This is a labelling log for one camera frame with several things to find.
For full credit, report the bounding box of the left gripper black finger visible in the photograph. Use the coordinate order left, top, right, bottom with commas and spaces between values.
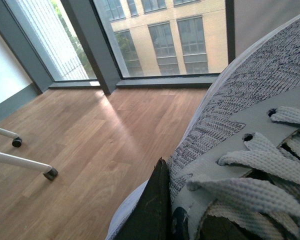
114, 158, 171, 240

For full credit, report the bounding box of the grey knit sneaker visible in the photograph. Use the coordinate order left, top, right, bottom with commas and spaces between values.
107, 15, 300, 240

